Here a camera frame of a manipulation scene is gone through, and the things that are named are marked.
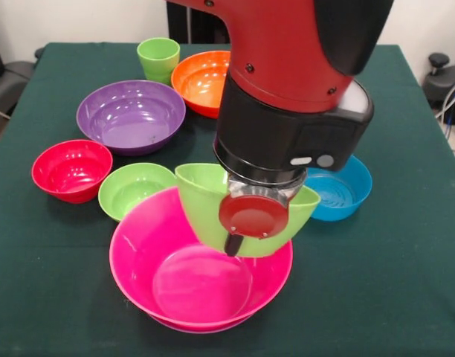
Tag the purple plastic bowl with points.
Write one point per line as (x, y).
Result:
(131, 122)

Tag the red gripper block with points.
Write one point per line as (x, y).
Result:
(253, 217)

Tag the large green plastic bowl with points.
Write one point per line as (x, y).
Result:
(201, 212)

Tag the black chair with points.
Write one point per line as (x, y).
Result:
(12, 82)

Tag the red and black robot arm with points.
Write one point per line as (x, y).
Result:
(287, 74)

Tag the red plastic bowl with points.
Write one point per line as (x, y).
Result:
(69, 175)

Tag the small green plastic bowl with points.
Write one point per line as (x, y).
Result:
(127, 189)

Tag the dark green tablecloth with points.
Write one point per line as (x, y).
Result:
(64, 279)

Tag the pink plastic bowl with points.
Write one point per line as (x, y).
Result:
(175, 267)

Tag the orange plastic bowl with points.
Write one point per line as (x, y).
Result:
(197, 85)

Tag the blue plastic bowl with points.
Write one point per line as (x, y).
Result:
(342, 193)

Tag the green plastic cup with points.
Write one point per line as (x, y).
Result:
(158, 63)

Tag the black cabinet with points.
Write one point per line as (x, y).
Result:
(190, 28)

